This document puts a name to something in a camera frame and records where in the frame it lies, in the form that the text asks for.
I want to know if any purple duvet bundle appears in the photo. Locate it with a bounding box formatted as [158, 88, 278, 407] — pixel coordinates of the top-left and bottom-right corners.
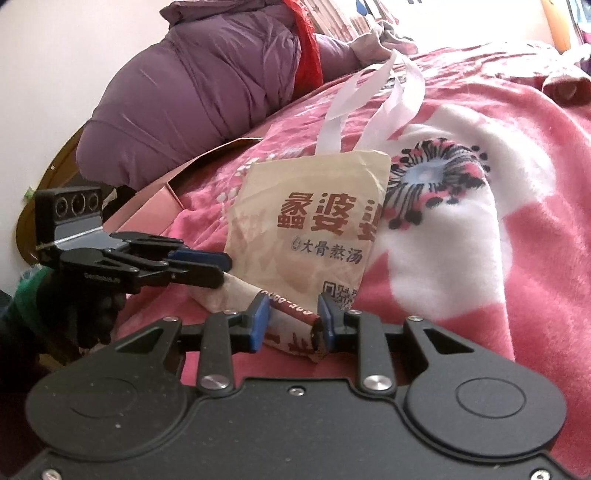
[74, 0, 325, 190]

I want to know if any beige printed shopping bag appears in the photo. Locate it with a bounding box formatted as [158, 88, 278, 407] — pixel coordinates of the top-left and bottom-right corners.
[190, 53, 425, 358]

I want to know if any red floral blanket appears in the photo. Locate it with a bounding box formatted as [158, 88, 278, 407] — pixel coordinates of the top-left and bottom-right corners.
[115, 38, 591, 478]

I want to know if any grey crumpled garment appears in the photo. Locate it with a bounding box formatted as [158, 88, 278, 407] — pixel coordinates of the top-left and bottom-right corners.
[317, 25, 419, 70]

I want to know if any black camera box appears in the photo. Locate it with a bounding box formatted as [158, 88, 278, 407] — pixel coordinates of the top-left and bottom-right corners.
[34, 186, 103, 250]

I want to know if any pink cardboard box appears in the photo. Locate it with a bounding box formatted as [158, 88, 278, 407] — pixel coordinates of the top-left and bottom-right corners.
[103, 137, 263, 235]

